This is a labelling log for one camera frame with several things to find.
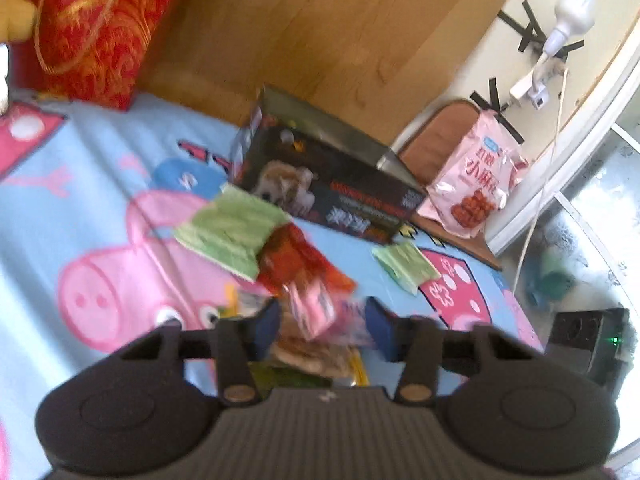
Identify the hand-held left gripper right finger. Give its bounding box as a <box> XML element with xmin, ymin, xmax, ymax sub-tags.
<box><xmin>364</xmin><ymin>297</ymin><xmax>543</xmax><ymax>406</ymax></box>

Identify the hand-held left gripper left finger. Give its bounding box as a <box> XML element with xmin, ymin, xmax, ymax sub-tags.
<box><xmin>117</xmin><ymin>299</ymin><xmax>283</xmax><ymax>407</ymax></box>

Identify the small pink snack packet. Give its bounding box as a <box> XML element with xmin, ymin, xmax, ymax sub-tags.
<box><xmin>285</xmin><ymin>280</ymin><xmax>338</xmax><ymax>341</ymax></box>

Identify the clear round cracker packet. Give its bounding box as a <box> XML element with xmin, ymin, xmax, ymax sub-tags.
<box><xmin>272</xmin><ymin>330</ymin><xmax>353</xmax><ymax>378</ymax></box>

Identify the small green snack packet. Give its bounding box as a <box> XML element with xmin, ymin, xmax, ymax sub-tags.
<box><xmin>372</xmin><ymin>241</ymin><xmax>442</xmax><ymax>295</ymax></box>

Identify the red snack packet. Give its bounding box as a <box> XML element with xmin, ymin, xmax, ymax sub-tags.
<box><xmin>257</xmin><ymin>224</ymin><xmax>357</xmax><ymax>301</ymax></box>

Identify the large green snack packet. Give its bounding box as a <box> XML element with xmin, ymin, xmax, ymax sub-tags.
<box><xmin>174</xmin><ymin>183</ymin><xmax>292</xmax><ymax>281</ymax></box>

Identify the black printed cardboard box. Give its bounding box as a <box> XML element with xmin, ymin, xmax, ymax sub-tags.
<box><xmin>230</xmin><ymin>84</ymin><xmax>428</xmax><ymax>246</ymax></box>

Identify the large pink snack bag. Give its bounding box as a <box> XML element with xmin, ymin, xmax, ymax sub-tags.
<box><xmin>416</xmin><ymin>110</ymin><xmax>530</xmax><ymax>239</ymax></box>

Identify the green object on floor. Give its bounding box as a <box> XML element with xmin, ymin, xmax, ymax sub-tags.
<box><xmin>525</xmin><ymin>255</ymin><xmax>576</xmax><ymax>306</ymax></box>

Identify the brown seat cushion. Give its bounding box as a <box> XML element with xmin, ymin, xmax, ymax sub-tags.
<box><xmin>397</xmin><ymin>100</ymin><xmax>503</xmax><ymax>271</ymax></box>

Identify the black device with green light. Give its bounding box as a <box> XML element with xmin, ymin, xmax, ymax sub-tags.
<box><xmin>547</xmin><ymin>307</ymin><xmax>631</xmax><ymax>396</ymax></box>

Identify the cartoon printed blanket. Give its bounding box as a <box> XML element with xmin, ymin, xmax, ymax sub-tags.
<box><xmin>0</xmin><ymin>87</ymin><xmax>546</xmax><ymax>480</ymax></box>

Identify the black tape strip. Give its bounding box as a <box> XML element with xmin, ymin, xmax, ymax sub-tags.
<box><xmin>500</xmin><ymin>0</ymin><xmax>586</xmax><ymax>58</ymax></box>
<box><xmin>470</xmin><ymin>77</ymin><xmax>526</xmax><ymax>146</ymax></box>

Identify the wooden headboard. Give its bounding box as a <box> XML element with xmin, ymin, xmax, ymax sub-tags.
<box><xmin>135</xmin><ymin>0</ymin><xmax>521</xmax><ymax>146</ymax></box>

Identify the red gift bag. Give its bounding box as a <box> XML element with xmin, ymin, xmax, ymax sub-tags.
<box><xmin>17</xmin><ymin>0</ymin><xmax>201</xmax><ymax>111</ymax></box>

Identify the white desk lamp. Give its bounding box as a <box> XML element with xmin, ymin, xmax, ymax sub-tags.
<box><xmin>509</xmin><ymin>0</ymin><xmax>598</xmax><ymax>111</ymax></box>

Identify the yellow plush toy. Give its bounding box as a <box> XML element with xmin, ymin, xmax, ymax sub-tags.
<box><xmin>0</xmin><ymin>0</ymin><xmax>38</xmax><ymax>43</ymax></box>

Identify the white cable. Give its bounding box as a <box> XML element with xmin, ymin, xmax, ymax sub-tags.
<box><xmin>510</xmin><ymin>67</ymin><xmax>571</xmax><ymax>296</ymax></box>

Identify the white door frame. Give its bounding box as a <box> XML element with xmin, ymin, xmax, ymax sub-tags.
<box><xmin>485</xmin><ymin>25</ymin><xmax>640</xmax><ymax>256</ymax></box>

